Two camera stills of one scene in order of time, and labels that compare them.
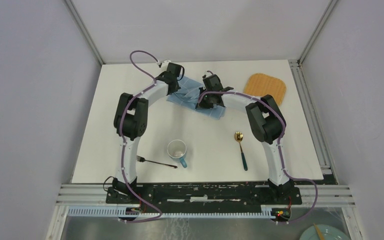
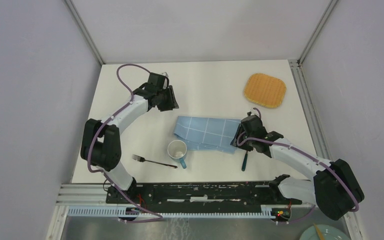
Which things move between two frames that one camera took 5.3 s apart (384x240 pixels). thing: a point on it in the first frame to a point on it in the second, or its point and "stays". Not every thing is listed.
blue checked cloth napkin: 188,96 to 208,134
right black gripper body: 206,102 to 240,131
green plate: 328,232 stays
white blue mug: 177,150 stays
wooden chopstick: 318,232 stays
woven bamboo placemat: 261,84 stays
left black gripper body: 177,87 to 166,100
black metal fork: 142,159 stays
